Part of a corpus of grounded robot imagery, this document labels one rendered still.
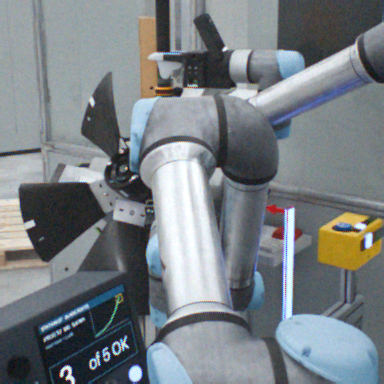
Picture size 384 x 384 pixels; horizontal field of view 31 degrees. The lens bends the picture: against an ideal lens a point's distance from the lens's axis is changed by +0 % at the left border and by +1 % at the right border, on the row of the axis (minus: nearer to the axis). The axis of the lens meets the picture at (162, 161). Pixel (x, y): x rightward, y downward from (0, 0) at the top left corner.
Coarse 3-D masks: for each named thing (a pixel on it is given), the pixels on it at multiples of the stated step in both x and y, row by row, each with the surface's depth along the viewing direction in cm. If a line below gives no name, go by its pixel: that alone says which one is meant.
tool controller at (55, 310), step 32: (64, 288) 100; (96, 288) 97; (128, 288) 102; (0, 320) 90; (32, 320) 88; (64, 320) 92; (96, 320) 96; (128, 320) 101; (0, 352) 84; (32, 352) 88; (64, 352) 91; (96, 352) 95; (128, 352) 100
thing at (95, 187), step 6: (96, 180) 179; (102, 180) 178; (90, 186) 180; (96, 186) 179; (96, 192) 180; (102, 192) 180; (108, 192) 179; (114, 192) 179; (96, 198) 180; (102, 198) 180; (108, 198) 180; (114, 198) 179; (102, 204) 181; (108, 204) 180; (114, 204) 180; (108, 210) 181
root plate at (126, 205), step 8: (120, 200) 172; (128, 200) 173; (120, 208) 172; (128, 208) 172; (136, 208) 173; (144, 208) 174; (120, 216) 171; (128, 216) 171; (136, 216) 172; (144, 216) 173; (136, 224) 171
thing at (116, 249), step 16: (112, 224) 169; (128, 224) 170; (96, 240) 167; (112, 240) 167; (128, 240) 168; (144, 240) 169; (96, 256) 165; (112, 256) 165; (128, 256) 166; (144, 256) 167; (128, 272) 164; (144, 272) 165; (144, 288) 163; (144, 304) 161
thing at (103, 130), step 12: (108, 72) 193; (108, 84) 191; (96, 96) 196; (108, 96) 189; (96, 108) 195; (108, 108) 188; (84, 120) 202; (96, 120) 195; (108, 120) 188; (84, 132) 202; (96, 132) 196; (108, 132) 188; (96, 144) 197; (108, 144) 190; (108, 156) 192
